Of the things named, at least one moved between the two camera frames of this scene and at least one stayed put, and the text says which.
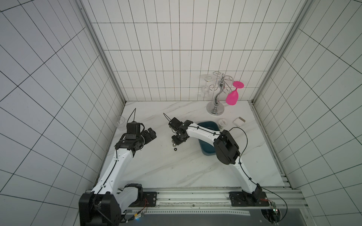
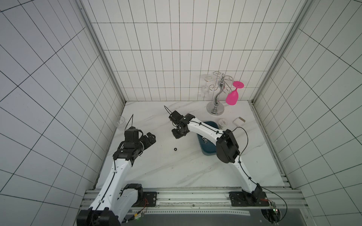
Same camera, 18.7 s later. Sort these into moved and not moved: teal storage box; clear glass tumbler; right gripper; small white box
Moved: right gripper
Not moved: clear glass tumbler; small white box; teal storage box
